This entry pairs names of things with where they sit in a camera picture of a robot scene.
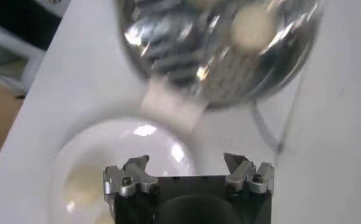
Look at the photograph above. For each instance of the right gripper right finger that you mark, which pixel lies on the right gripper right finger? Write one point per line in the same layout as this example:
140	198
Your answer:
241	176

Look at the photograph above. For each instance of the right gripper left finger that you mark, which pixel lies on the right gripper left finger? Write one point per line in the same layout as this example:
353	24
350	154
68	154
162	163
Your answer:
142	179

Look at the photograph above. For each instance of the white round plate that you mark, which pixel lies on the white round plate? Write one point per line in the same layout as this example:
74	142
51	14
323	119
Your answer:
122	158

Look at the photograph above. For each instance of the stainless steel steamer basket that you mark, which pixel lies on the stainless steel steamer basket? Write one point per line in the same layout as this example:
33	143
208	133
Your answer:
180	61

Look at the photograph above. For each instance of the white side table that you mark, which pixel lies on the white side table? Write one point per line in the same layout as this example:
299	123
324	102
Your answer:
16	42

